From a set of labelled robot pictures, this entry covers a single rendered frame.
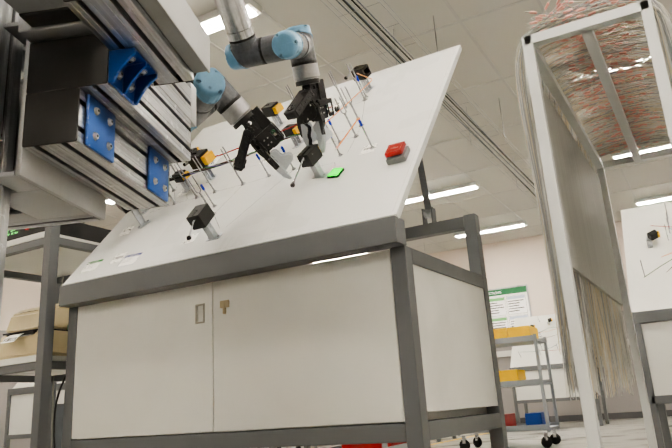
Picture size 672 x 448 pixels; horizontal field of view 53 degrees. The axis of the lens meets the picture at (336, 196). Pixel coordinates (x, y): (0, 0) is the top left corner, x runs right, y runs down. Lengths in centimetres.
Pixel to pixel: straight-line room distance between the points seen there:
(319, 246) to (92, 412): 91
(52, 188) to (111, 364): 106
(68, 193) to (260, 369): 78
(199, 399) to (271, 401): 24
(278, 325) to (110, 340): 61
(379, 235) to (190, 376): 68
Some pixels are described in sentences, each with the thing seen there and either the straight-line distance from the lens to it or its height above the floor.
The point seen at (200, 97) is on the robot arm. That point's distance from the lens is 168.
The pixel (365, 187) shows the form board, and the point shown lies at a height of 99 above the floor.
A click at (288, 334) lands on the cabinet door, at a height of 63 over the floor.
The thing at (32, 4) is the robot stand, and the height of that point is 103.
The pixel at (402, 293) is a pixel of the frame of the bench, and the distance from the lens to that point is 161.
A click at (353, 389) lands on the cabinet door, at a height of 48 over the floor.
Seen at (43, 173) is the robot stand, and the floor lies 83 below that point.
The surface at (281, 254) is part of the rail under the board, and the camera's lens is 175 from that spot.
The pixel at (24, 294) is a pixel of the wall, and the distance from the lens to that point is 1074.
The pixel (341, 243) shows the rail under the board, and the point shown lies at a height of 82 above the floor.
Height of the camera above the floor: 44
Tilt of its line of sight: 17 degrees up
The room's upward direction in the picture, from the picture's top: 4 degrees counter-clockwise
